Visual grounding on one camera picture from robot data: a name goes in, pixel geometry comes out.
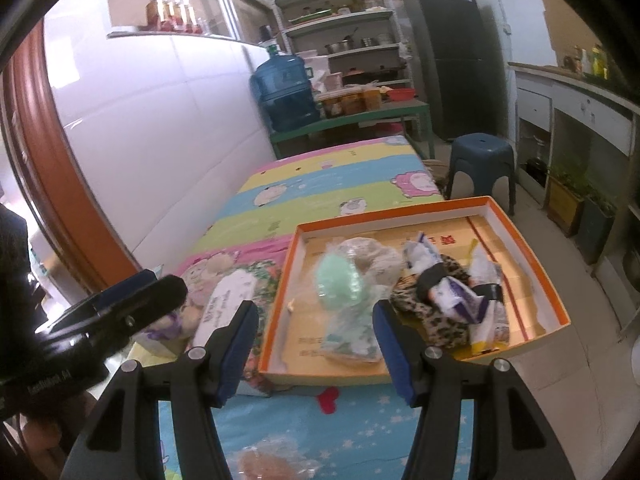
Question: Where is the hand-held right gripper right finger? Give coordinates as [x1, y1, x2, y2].
[372, 300, 576, 480]

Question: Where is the leopard print scrunchie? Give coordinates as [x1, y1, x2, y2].
[390, 255, 501, 348]

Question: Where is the green table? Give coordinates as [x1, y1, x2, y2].
[270, 100, 433, 161]

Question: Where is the potted plant in dark pot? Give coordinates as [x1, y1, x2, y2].
[580, 190, 618, 266]

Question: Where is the grey kitchen counter cabinet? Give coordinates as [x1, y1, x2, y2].
[507, 61, 640, 341]

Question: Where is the cardboard sheet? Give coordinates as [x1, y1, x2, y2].
[537, 0, 598, 68]

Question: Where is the small beige purple plush toy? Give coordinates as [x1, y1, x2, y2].
[150, 302, 198, 341]

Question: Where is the pink sponge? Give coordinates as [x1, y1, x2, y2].
[225, 432, 326, 480]

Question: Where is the yellow white packet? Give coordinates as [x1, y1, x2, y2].
[467, 245, 511, 356]

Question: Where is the dark refrigerator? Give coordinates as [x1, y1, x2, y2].
[404, 0, 506, 142]

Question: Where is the small steel saucepan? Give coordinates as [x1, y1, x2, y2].
[325, 27, 361, 55]

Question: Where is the purple tissue packet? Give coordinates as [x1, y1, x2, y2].
[437, 277, 483, 323]

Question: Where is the orange-rimmed cardboard box tray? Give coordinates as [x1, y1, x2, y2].
[257, 195, 572, 386]

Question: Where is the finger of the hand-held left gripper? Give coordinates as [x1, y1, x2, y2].
[35, 275, 189, 356]
[47, 269, 157, 328]

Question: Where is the printed cartoon blanket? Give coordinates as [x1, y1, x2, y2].
[125, 135, 476, 480]

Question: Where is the white floral scrunchie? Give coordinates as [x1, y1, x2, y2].
[327, 236, 406, 291]

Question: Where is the blue plastic stool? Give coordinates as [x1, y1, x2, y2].
[446, 132, 517, 216]

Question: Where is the row of red jars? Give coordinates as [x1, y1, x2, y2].
[145, 0, 208, 36]

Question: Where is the potted plant in brown pot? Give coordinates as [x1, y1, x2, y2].
[545, 160, 588, 236]

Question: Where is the blue water jug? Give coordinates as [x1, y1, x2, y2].
[249, 45, 321, 133]

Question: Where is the wooden door frame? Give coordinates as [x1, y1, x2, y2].
[0, 35, 143, 296]

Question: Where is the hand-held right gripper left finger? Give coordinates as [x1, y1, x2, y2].
[60, 299, 260, 480]

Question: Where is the floral tissue pack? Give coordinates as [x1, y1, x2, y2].
[187, 259, 283, 396]

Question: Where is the metal shelf rack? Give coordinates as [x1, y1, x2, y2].
[271, 0, 416, 91]

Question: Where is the person's left hand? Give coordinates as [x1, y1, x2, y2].
[20, 392, 98, 468]

